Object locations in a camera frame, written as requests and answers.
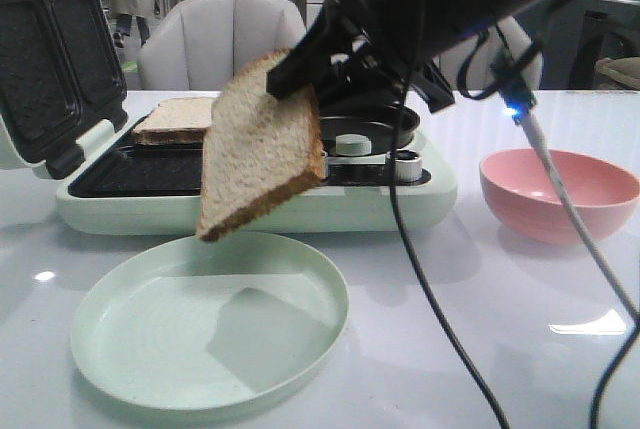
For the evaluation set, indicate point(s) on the grey upholstered chair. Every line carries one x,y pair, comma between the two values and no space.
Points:
479,74
202,44

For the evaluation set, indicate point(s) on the pink plastic bowl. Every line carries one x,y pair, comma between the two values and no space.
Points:
520,194

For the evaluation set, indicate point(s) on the right grey upholstered chair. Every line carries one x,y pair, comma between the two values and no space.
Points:
479,74

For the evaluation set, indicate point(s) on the left grey upholstered chair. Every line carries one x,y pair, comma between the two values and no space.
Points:
202,44

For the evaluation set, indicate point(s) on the mint green round plate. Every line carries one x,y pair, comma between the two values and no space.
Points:
216,328

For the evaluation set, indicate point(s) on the breakfast maker hinged lid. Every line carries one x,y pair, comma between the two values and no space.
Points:
61,84

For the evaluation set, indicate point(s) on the mint green breakfast maker base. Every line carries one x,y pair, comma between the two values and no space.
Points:
133,189

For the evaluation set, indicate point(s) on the right silver control knob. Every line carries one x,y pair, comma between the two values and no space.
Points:
405,166

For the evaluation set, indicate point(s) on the black round frying pan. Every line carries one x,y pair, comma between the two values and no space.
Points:
376,122

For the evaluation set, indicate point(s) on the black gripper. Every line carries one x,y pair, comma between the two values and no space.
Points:
354,42

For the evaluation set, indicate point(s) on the beige cushion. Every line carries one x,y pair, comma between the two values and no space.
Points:
619,73

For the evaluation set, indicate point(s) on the bread slice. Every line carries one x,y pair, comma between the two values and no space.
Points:
258,151
175,121

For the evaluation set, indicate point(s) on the dark washing machine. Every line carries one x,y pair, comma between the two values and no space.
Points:
610,28

